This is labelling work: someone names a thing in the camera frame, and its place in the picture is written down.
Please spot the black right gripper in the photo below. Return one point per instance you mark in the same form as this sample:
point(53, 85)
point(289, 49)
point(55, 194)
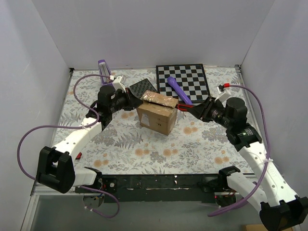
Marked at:
point(207, 110)

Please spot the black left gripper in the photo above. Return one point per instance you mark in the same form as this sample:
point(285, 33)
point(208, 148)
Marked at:
point(128, 98)

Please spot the brown cardboard express box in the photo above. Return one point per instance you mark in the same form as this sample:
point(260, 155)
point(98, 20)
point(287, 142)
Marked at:
point(158, 112)

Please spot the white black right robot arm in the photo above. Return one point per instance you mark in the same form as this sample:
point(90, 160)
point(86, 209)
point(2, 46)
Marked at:
point(278, 205)

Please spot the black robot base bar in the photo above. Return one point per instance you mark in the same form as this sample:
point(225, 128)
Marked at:
point(204, 188)

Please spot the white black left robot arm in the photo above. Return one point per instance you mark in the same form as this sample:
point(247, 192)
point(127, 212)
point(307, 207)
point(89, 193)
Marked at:
point(56, 164)

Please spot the grey studded building plate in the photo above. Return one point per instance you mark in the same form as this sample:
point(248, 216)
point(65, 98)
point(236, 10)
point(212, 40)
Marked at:
point(139, 88)

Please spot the purple toy microphone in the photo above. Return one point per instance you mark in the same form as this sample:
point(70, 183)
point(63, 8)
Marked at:
point(172, 82)

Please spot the black white chessboard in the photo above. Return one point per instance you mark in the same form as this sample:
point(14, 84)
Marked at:
point(191, 79)

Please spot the purple capped clear bottle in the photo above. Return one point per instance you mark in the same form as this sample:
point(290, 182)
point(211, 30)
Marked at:
point(105, 72)

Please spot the small red object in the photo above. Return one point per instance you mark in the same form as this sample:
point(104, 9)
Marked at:
point(79, 156)

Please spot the brown cardboard boxes on floor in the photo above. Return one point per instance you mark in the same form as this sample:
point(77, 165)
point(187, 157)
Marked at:
point(253, 227)

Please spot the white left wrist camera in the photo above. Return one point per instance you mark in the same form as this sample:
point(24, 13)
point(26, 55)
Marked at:
point(118, 82)

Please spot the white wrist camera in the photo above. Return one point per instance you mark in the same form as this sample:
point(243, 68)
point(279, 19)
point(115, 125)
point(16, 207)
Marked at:
point(224, 92)
point(118, 82)

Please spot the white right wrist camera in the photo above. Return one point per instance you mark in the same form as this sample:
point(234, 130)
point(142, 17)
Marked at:
point(224, 92)

